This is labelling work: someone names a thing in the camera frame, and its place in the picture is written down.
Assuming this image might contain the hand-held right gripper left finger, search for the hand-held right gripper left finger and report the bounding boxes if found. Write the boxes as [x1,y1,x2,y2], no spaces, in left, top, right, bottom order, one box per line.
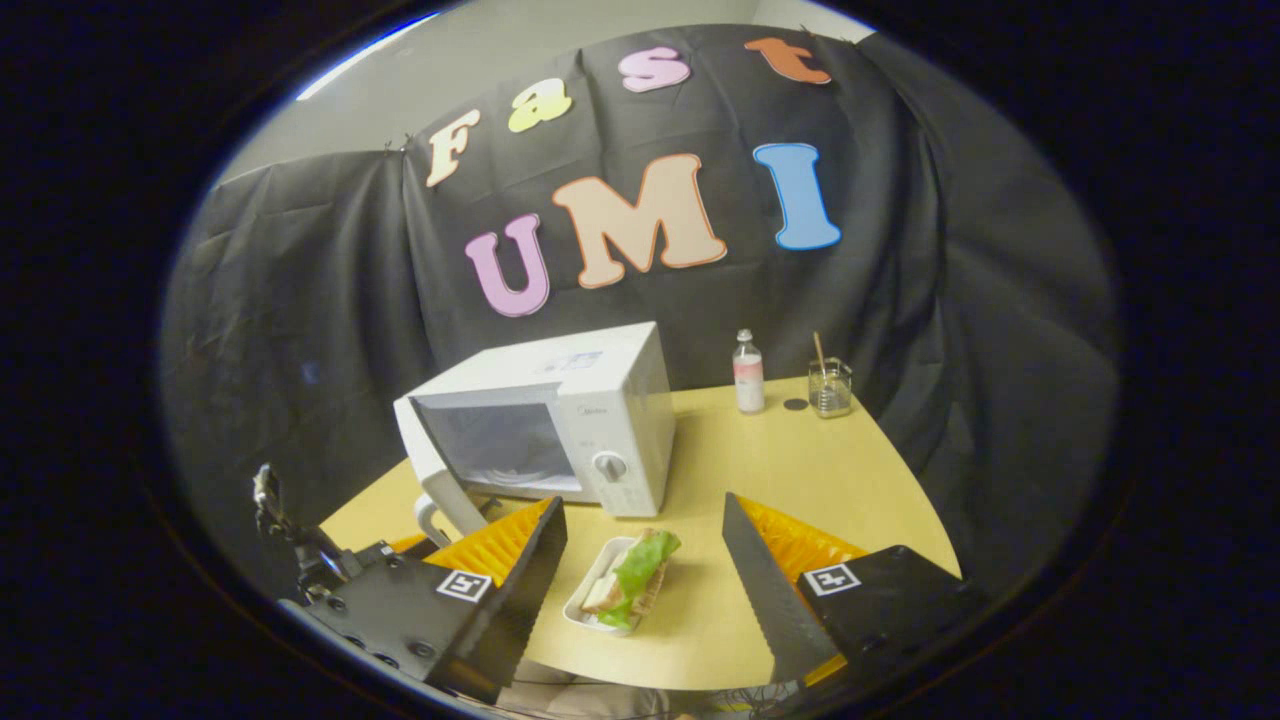
[278,497,568,706]

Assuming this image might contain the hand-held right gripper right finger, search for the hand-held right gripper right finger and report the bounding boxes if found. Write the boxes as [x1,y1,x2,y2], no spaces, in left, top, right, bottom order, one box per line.
[722,492,986,689]

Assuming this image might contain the lettuce sandwich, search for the lettuce sandwich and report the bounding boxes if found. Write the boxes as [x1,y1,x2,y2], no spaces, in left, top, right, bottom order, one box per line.
[580,529,682,631]

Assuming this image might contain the white microwave oven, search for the white microwave oven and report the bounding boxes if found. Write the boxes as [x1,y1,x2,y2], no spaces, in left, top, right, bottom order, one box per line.
[393,321,677,549]

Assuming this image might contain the white plastic tray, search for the white plastic tray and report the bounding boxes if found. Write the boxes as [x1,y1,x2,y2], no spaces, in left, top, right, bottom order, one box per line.
[563,536,661,637]

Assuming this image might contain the small clear bottle pink label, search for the small clear bottle pink label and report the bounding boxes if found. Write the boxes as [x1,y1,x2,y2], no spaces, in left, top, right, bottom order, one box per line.
[733,329,766,415]

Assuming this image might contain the small clear glass cup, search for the small clear glass cup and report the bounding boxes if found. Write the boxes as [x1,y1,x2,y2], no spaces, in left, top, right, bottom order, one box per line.
[808,358,854,419]

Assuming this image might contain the black backdrop cloth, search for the black backdrop cloth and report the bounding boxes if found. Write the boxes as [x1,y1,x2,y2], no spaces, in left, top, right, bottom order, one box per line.
[160,24,1119,601]

